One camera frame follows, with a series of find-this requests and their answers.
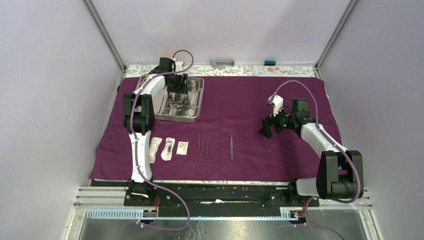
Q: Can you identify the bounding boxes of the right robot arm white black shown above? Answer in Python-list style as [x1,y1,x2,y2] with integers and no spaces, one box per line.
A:
[258,95,364,206]

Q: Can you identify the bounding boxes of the steel surgical forceps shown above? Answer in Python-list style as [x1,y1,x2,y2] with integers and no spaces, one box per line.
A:
[163,92,186,115]

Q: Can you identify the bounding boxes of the steel scalpel handle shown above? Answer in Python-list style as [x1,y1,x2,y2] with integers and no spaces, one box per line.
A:
[204,137,210,162]

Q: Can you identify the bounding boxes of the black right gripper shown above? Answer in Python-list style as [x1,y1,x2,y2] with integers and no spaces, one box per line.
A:
[258,103,296,139]

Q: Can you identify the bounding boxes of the remaining steel instrument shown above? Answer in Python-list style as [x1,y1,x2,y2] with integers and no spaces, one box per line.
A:
[230,134,234,160]

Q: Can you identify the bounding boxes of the long white sterile packet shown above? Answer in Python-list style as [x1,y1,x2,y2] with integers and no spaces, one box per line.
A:
[148,137,163,164]

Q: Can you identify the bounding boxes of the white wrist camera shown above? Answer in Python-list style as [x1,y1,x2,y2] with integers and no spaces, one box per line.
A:
[267,94,284,117]
[172,57,185,72]

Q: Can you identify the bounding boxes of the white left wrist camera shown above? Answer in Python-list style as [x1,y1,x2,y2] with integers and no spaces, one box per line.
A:
[172,57,185,72]

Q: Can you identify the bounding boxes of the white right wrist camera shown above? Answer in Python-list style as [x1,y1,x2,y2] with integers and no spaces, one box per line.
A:
[267,94,284,117]

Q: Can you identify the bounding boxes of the steel tweezers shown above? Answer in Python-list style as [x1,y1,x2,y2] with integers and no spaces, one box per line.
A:
[210,136,215,162]
[198,135,203,162]

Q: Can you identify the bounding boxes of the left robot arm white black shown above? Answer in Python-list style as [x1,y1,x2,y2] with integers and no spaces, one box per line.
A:
[123,57,188,206]

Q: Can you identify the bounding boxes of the perforated steel instrument tray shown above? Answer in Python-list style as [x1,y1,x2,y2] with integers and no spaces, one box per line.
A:
[129,73,205,123]

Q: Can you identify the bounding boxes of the blue plastic block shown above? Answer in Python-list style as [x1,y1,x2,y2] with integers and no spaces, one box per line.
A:
[263,60,276,66]

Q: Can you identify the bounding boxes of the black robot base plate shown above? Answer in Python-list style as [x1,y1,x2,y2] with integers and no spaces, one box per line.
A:
[123,183,309,218]

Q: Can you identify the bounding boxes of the small white sterile packet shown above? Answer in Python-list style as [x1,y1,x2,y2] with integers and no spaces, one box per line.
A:
[176,141,189,156]

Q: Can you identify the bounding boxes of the slotted grey cable duct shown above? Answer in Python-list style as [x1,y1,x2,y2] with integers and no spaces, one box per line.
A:
[85,207,300,222]

